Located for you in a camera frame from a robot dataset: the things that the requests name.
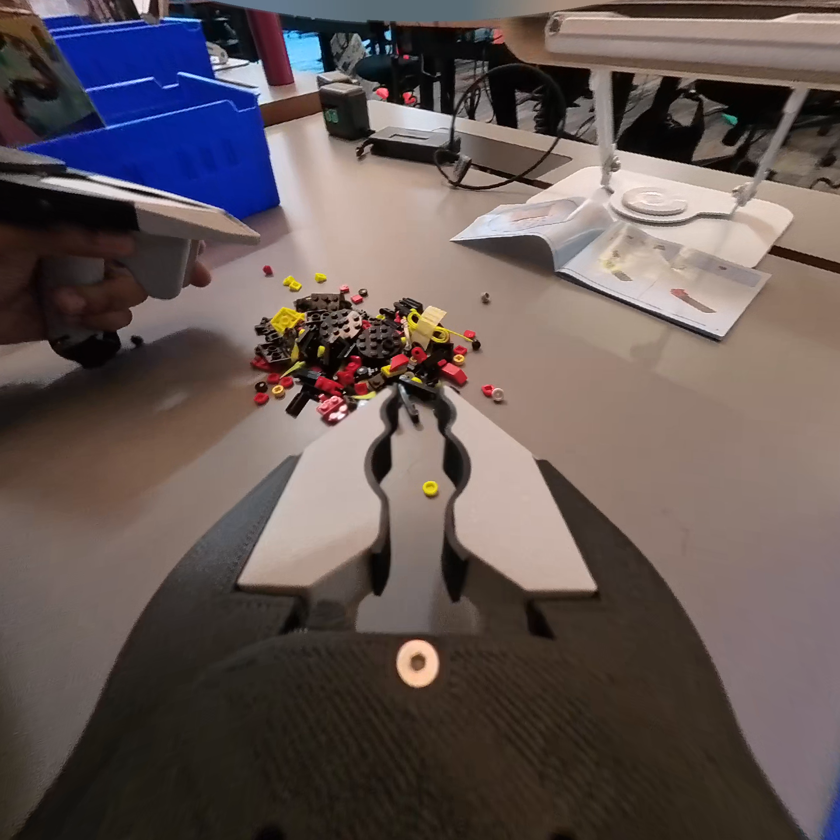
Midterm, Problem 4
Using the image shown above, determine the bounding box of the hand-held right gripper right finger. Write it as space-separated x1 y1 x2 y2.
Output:
433 387 599 632

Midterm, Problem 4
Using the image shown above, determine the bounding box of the pile of toy bricks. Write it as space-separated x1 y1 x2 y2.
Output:
251 262 508 427

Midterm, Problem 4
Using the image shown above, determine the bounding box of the open light blue booklet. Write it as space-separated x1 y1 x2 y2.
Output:
451 197 772 340

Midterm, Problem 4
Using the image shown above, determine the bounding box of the small black charger device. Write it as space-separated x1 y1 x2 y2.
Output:
319 82 368 140

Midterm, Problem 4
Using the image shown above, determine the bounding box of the person's left hand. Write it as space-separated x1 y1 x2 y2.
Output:
0 223 213 347

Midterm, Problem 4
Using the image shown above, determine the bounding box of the black power adapter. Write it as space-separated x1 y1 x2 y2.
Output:
357 126 460 165

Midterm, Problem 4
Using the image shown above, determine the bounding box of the maroon pole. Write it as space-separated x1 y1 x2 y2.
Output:
246 7 296 88

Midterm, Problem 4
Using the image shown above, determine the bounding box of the black cable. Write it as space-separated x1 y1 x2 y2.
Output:
433 62 573 193

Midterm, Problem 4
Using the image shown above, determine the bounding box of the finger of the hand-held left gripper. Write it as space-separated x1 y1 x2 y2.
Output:
0 175 262 248
0 147 153 194

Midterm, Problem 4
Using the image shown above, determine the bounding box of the task sheet on stand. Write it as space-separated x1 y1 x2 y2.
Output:
528 10 840 270

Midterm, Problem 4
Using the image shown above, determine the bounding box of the yellow cardboard toy box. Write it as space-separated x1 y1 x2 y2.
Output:
0 13 106 147

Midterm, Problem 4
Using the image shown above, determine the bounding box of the blue plastic bin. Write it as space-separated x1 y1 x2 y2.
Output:
20 72 281 221
42 16 217 126

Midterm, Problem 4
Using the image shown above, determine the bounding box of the black toy brick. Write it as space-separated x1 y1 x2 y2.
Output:
395 381 439 426

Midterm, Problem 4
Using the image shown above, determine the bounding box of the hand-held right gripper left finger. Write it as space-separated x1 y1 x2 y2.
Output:
236 387 401 632

